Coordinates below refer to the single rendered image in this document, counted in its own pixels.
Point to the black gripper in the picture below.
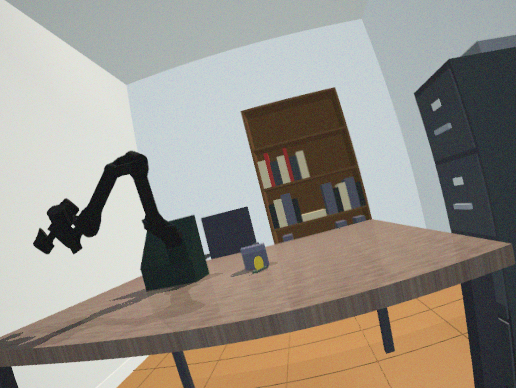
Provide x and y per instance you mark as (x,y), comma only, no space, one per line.
(44,242)

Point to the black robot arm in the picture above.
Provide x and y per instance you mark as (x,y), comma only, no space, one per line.
(89,220)

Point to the thin gold disc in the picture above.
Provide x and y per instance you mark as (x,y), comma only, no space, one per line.
(258,263)

